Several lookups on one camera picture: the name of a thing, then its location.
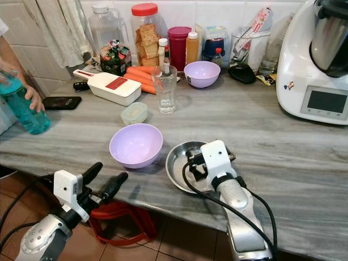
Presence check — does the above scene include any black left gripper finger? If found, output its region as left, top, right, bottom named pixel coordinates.
left=102, top=172, right=129, bottom=204
left=82, top=162, right=103, bottom=185

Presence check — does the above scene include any shallow stainless steel bowl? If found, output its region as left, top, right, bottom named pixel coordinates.
left=165, top=140, right=221, bottom=195

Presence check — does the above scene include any teal water bottle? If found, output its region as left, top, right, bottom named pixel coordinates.
left=0, top=70, right=51, bottom=135

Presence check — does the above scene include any person's left hand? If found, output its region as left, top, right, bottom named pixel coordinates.
left=24, top=86, right=45, bottom=114

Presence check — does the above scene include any red plastic stool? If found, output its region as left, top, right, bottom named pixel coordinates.
left=90, top=200, right=157, bottom=246

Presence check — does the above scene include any lilac plastic bowl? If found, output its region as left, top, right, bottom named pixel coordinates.
left=109, top=123, right=164, bottom=169
left=184, top=60, right=221, bottom=89

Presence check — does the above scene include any clear drinking glass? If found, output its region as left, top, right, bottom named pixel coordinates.
left=152, top=65, right=178, bottom=114

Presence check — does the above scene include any small green-lidded plastic container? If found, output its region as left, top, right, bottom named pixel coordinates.
left=121, top=102, right=148, bottom=126

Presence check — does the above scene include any black smartphone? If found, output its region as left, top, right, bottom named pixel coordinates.
left=42, top=96, right=82, bottom=111

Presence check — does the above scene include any black pouch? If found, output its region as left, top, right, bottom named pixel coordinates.
left=228, top=64, right=257, bottom=84

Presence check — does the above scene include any small yellow black packet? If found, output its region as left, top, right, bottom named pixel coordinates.
left=256, top=73, right=277, bottom=86

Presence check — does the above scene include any white grater with red label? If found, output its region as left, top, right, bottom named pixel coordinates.
left=72, top=69, right=142, bottom=107

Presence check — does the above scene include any small dark sauce bottle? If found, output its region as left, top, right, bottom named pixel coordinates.
left=162, top=46, right=171, bottom=74

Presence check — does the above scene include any person's white shirt torso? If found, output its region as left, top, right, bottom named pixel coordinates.
left=0, top=19, right=13, bottom=135

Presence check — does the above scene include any small red-capped bottle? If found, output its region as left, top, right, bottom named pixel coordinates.
left=213, top=47, right=225, bottom=63

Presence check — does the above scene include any clear plastic pitcher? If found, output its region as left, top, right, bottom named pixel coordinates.
left=229, top=26, right=270, bottom=69

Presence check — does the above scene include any amber squeeze bottle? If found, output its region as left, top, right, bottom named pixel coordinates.
left=185, top=31, right=200, bottom=65

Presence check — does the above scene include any maroon plastic canister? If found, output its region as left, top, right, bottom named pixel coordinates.
left=167, top=26, right=192, bottom=71

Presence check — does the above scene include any white kitchen food processor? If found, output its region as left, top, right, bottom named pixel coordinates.
left=276, top=0, right=348, bottom=126

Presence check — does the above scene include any green snack bag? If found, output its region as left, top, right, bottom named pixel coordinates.
left=100, top=39, right=132, bottom=76

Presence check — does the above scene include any white-capped seasoning bottle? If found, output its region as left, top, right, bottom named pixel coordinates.
left=158, top=38, right=169, bottom=67

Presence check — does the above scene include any grey translucent plastic sleeve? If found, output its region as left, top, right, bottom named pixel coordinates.
left=259, top=14, right=294, bottom=76

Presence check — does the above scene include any blue jar with clear lid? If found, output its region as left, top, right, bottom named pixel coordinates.
left=201, top=25, right=229, bottom=60

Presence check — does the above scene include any red-lidded jar of crackers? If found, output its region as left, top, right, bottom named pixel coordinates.
left=130, top=3, right=167, bottom=69

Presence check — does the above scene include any white and red tube pack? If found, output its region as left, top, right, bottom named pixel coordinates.
left=237, top=7, right=274, bottom=49

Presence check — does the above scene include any clear plastic bottle white cap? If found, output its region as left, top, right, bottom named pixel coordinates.
left=89, top=4, right=125, bottom=55

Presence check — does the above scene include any pale hanging towel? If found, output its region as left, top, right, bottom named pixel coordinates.
left=27, top=0, right=93, bottom=60

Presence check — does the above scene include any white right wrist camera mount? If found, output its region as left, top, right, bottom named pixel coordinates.
left=200, top=140, right=237, bottom=186

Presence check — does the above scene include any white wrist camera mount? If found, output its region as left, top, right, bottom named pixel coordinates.
left=53, top=170, right=90, bottom=222
left=200, top=140, right=237, bottom=186

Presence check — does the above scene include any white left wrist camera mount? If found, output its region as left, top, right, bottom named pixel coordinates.
left=53, top=170, right=90, bottom=222

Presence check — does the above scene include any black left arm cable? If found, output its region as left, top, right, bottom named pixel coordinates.
left=0, top=189, right=58, bottom=261

